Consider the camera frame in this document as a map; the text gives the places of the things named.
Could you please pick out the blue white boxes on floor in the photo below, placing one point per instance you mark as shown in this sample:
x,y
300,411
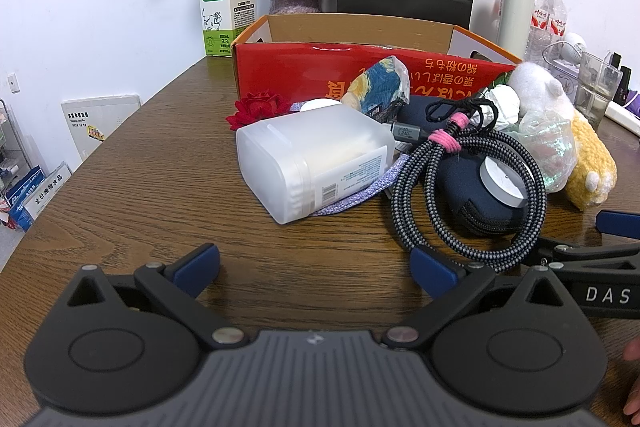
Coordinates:
x,y
50,192

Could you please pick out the white board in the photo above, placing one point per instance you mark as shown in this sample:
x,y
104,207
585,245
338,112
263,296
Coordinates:
x,y
100,127

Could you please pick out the lavender patterned cloth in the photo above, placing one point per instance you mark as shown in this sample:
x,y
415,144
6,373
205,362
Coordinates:
x,y
360,194

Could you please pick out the purple package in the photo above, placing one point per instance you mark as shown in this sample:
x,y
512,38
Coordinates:
x,y
635,102

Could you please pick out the white round lid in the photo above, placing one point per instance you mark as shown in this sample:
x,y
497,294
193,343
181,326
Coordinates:
x,y
320,105

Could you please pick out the blue yellow printed pouch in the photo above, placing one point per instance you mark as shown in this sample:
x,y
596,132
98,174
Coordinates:
x,y
380,87

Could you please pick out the white thermos bottle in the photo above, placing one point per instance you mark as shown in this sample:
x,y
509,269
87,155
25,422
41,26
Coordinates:
x,y
515,17

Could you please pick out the white tissue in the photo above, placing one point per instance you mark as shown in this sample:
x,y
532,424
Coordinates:
x,y
505,99

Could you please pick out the red fabric rose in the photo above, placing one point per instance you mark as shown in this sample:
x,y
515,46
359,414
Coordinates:
x,y
257,107

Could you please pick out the clear glass cup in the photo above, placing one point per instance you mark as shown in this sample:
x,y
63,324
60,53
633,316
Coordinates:
x,y
595,97

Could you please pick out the white translucent plastic container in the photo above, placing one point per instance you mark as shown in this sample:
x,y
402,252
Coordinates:
x,y
300,157

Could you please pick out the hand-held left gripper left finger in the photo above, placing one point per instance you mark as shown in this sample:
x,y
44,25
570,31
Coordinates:
x,y
200,266

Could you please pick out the wooden desktop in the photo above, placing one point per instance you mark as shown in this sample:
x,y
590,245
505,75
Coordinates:
x,y
150,187

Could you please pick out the small black bottle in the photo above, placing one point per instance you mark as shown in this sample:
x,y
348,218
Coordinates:
x,y
624,84
616,60

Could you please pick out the silver round puck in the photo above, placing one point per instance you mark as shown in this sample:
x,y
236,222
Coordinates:
x,y
502,182

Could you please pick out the yellow plush toy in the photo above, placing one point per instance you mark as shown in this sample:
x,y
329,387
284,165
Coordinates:
x,y
592,157

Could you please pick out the white power strip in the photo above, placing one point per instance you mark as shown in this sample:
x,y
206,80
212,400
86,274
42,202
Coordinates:
x,y
625,114

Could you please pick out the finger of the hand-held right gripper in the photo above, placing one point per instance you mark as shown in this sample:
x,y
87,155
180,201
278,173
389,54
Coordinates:
x,y
590,249
620,223

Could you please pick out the white wall outlet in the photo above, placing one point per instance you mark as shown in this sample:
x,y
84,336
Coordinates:
x,y
12,83

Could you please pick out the red cardboard box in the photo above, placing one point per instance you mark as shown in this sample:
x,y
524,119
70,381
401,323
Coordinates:
x,y
300,67

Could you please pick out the navy zip pouch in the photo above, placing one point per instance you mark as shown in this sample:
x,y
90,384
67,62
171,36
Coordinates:
x,y
460,177

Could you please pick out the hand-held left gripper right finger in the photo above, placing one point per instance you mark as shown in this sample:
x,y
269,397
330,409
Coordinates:
x,y
432,271

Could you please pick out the person's right hand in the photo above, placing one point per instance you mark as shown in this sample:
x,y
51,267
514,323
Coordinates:
x,y
635,349

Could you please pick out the metal storage rack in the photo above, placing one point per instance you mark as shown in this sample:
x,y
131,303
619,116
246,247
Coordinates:
x,y
7,142

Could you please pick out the blue cardboard box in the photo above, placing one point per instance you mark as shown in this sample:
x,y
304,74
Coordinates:
x,y
22,202

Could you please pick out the white plush toy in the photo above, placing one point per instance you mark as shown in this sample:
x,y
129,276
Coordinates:
x,y
535,84

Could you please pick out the iridescent plastic bag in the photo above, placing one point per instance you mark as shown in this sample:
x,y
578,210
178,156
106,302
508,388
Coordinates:
x,y
550,147

